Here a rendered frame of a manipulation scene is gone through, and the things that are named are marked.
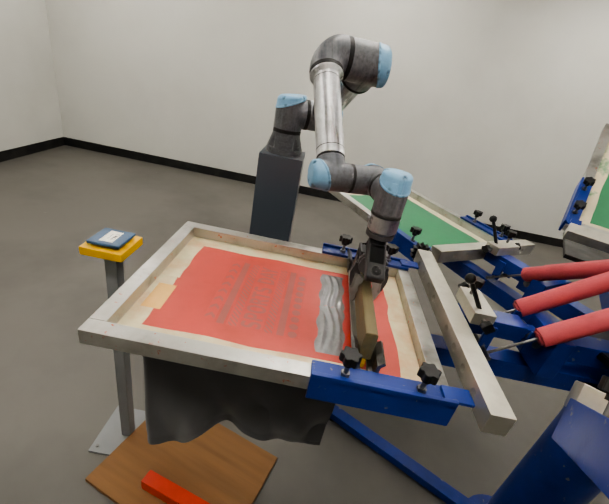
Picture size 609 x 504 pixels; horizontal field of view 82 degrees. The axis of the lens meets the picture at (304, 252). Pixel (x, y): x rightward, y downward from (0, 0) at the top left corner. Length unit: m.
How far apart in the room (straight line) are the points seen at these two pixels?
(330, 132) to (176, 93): 4.18
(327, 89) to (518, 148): 4.31
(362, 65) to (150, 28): 4.18
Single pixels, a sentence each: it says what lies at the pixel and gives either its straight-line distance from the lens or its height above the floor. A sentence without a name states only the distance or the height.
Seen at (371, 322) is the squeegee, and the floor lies 1.06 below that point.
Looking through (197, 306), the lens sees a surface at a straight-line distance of 0.94.
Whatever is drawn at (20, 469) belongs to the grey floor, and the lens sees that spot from 1.91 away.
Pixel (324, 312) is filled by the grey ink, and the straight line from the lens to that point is 0.97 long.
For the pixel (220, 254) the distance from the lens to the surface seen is 1.17.
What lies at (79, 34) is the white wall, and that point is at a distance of 5.56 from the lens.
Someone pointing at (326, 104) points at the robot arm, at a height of 1.46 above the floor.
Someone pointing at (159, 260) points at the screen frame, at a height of 0.99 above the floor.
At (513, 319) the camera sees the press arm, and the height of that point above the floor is 1.04.
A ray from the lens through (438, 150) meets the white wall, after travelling 4.86.
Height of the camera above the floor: 1.54
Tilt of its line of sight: 28 degrees down
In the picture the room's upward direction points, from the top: 12 degrees clockwise
